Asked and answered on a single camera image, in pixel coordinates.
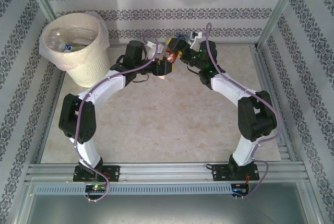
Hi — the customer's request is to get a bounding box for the translucent plastic bin liner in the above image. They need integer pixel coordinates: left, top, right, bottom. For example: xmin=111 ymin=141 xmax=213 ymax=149
xmin=39 ymin=10 xmax=110 ymax=72

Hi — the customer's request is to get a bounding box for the cream plastic waste bin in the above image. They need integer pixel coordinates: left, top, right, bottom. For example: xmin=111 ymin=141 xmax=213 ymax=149
xmin=41 ymin=12 xmax=110 ymax=88

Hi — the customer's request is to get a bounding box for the left controller board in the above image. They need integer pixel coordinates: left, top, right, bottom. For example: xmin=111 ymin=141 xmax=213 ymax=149
xmin=85 ymin=184 xmax=108 ymax=193

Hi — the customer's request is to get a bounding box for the controller board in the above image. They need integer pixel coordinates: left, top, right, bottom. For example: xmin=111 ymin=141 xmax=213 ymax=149
xmin=231 ymin=183 xmax=251 ymax=197
xmin=85 ymin=184 xmax=108 ymax=193

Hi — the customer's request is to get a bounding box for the right controller board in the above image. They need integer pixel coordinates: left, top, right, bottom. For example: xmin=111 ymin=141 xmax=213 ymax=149
xmin=231 ymin=183 xmax=251 ymax=197

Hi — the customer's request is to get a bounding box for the grey metal front panel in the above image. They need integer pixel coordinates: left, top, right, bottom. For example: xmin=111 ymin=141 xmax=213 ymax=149
xmin=26 ymin=194 xmax=310 ymax=224

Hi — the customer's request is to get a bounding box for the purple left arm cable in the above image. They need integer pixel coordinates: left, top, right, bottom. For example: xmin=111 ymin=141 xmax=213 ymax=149
xmin=74 ymin=31 xmax=160 ymax=204

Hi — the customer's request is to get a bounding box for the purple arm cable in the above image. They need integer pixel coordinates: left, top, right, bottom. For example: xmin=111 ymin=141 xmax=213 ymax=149
xmin=205 ymin=22 xmax=283 ymax=198
xmin=74 ymin=31 xmax=160 ymax=204

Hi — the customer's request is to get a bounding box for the aluminium back rail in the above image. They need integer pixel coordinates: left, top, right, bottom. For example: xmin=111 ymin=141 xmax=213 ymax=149
xmin=106 ymin=42 xmax=259 ymax=49

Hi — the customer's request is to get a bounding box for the aluminium side rail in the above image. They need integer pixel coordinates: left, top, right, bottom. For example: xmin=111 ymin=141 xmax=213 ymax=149
xmin=35 ymin=72 xmax=65 ymax=164
xmin=249 ymin=45 xmax=298 ymax=162

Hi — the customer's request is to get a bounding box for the aluminium front rail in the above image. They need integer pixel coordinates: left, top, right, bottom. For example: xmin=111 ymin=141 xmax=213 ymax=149
xmin=25 ymin=163 xmax=306 ymax=183

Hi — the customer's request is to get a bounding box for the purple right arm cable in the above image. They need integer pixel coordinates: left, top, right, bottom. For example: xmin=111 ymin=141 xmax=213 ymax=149
xmin=205 ymin=22 xmax=283 ymax=198

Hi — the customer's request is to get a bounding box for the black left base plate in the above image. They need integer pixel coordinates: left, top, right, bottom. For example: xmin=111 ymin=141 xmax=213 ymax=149
xmin=73 ymin=165 xmax=121 ymax=183

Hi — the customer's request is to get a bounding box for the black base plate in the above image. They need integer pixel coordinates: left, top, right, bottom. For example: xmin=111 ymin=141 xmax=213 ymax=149
xmin=73 ymin=165 xmax=121 ymax=183
xmin=210 ymin=163 xmax=261 ymax=182

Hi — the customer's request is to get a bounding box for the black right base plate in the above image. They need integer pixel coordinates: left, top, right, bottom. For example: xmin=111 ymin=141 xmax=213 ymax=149
xmin=210 ymin=163 xmax=261 ymax=182

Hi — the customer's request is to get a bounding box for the grey slotted cable duct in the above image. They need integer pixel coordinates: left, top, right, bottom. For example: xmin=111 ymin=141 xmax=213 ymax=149
xmin=34 ymin=183 xmax=233 ymax=195

